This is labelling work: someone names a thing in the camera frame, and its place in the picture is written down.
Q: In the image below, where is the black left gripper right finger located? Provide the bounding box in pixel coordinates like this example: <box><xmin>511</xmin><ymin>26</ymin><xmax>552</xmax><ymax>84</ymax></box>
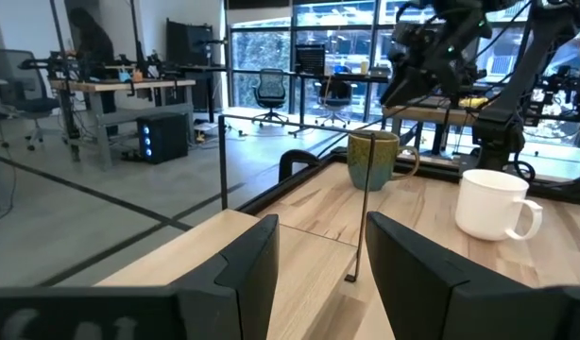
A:
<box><xmin>365</xmin><ymin>211</ymin><xmax>580</xmax><ymax>340</ymax></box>

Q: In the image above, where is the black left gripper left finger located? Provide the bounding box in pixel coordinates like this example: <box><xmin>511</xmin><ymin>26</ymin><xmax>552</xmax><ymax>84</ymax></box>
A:
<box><xmin>0</xmin><ymin>213</ymin><xmax>281</xmax><ymax>340</ymax></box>

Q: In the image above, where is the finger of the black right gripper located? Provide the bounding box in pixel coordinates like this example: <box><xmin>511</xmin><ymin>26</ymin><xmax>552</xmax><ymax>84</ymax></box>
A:
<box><xmin>379</xmin><ymin>60</ymin><xmax>440</xmax><ymax>109</ymax></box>

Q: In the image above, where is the green glazed ceramic mug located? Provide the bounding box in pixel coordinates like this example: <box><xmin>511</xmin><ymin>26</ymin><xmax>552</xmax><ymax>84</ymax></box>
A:
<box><xmin>347</xmin><ymin>130</ymin><xmax>421</xmax><ymax>193</ymax></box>

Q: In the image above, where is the white ceramic mug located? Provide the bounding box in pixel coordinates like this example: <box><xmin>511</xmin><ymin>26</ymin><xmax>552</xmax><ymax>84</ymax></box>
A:
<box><xmin>454</xmin><ymin>168</ymin><xmax>544</xmax><ymax>243</ymax></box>

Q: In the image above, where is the wooden workbench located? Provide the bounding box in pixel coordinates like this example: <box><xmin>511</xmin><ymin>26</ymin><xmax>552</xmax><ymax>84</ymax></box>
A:
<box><xmin>383</xmin><ymin>103</ymin><xmax>483</xmax><ymax>157</ymax></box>

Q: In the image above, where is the black padded office chair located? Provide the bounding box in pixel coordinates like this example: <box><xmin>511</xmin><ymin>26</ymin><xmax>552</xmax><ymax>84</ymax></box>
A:
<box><xmin>314</xmin><ymin>77</ymin><xmax>353</xmax><ymax>129</ymax></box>

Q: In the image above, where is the long black desk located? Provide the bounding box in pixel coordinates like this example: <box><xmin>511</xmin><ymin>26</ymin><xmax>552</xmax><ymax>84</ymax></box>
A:
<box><xmin>223</xmin><ymin>65</ymin><xmax>390</xmax><ymax>139</ymax></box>

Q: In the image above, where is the black monitor with vented back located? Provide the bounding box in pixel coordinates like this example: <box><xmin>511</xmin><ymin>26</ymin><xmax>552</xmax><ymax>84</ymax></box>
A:
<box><xmin>295</xmin><ymin>43</ymin><xmax>327</xmax><ymax>77</ymax></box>

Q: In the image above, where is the black mesh office chair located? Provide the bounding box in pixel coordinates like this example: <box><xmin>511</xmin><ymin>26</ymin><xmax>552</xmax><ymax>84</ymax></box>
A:
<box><xmin>251</xmin><ymin>68</ymin><xmax>290</xmax><ymax>128</ymax></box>

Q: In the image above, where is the black computer with blue lights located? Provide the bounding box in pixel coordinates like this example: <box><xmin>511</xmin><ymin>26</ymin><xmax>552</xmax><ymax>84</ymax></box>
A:
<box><xmin>136</xmin><ymin>111</ymin><xmax>190</xmax><ymax>165</ymax></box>

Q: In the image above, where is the large black panel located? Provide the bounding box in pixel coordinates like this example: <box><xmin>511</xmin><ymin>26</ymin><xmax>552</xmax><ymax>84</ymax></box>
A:
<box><xmin>165</xmin><ymin>18</ymin><xmax>214</xmax><ymax>67</ymax></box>

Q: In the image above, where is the wooden desk with grey legs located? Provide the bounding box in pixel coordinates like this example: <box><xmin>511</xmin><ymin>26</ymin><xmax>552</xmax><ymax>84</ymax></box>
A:
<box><xmin>48</xmin><ymin>77</ymin><xmax>196</xmax><ymax>171</ymax></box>

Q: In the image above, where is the person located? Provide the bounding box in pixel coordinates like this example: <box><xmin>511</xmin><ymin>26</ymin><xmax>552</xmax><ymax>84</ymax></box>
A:
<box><xmin>67</xmin><ymin>7</ymin><xmax>117</xmax><ymax>114</ymax></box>

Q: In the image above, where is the grey office chair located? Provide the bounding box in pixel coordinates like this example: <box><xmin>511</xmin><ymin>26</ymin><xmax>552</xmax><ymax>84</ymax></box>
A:
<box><xmin>0</xmin><ymin>48</ymin><xmax>60</xmax><ymax>152</ymax></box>

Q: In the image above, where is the thin black metal frame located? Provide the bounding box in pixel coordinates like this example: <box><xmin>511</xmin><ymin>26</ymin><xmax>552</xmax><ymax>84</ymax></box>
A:
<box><xmin>94</xmin><ymin>114</ymin><xmax>377</xmax><ymax>340</ymax></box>

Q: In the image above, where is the black aluminium table frame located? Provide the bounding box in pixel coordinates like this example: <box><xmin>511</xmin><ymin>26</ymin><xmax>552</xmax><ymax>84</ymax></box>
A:
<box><xmin>236</xmin><ymin>145</ymin><xmax>580</xmax><ymax>213</ymax></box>

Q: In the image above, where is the thick black cable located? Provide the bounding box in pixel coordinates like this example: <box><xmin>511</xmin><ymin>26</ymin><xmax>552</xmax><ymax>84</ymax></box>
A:
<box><xmin>277</xmin><ymin>148</ymin><xmax>322</xmax><ymax>183</ymax></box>

